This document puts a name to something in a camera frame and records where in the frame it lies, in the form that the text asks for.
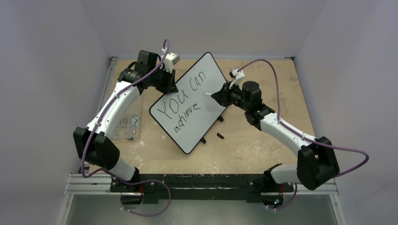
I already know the purple cable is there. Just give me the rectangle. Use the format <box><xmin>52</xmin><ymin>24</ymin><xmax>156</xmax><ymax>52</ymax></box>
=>
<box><xmin>237</xmin><ymin>59</ymin><xmax>370</xmax><ymax>212</ymax></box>
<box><xmin>81</xmin><ymin>39</ymin><xmax>172</xmax><ymax>218</ymax></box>

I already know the white whiteboard black frame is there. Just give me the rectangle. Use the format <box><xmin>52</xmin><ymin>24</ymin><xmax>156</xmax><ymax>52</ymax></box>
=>
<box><xmin>149</xmin><ymin>52</ymin><xmax>227</xmax><ymax>154</ymax></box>

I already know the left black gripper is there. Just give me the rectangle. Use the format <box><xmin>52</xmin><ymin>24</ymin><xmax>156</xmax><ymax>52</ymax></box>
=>
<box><xmin>149</xmin><ymin>66</ymin><xmax>176</xmax><ymax>94</ymax></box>

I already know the clear plastic screw box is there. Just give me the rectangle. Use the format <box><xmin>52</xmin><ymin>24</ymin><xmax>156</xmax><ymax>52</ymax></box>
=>
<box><xmin>112</xmin><ymin>106</ymin><xmax>142</xmax><ymax>141</ymax></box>

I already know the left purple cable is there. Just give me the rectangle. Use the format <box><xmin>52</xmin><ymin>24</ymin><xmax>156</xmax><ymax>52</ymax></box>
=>
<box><xmin>81</xmin><ymin>39</ymin><xmax>172</xmax><ymax>218</ymax></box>

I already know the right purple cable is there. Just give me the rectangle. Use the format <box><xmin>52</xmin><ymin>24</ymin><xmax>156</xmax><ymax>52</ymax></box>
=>
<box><xmin>237</xmin><ymin>59</ymin><xmax>370</xmax><ymax>212</ymax></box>

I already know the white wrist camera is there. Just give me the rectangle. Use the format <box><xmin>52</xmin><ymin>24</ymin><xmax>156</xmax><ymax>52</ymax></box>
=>
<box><xmin>229</xmin><ymin>68</ymin><xmax>245</xmax><ymax>89</ymax></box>
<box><xmin>162</xmin><ymin>52</ymin><xmax>180</xmax><ymax>72</ymax></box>

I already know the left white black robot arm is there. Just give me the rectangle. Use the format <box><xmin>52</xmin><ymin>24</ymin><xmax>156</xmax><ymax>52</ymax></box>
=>
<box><xmin>73</xmin><ymin>48</ymin><xmax>180</xmax><ymax>192</ymax></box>

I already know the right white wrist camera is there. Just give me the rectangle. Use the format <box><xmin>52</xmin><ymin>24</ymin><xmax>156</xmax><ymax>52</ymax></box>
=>
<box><xmin>229</xmin><ymin>68</ymin><xmax>245</xmax><ymax>89</ymax></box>

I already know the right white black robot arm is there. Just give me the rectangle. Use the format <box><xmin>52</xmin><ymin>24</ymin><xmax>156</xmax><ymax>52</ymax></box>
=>
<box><xmin>210</xmin><ymin>81</ymin><xmax>340</xmax><ymax>191</ymax></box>

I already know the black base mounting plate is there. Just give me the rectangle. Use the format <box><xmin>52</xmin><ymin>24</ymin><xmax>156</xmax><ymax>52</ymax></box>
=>
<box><xmin>110</xmin><ymin>170</ymin><xmax>294</xmax><ymax>205</ymax></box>

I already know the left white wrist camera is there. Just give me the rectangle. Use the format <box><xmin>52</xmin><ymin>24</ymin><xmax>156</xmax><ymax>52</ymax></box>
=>
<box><xmin>162</xmin><ymin>52</ymin><xmax>180</xmax><ymax>72</ymax></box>

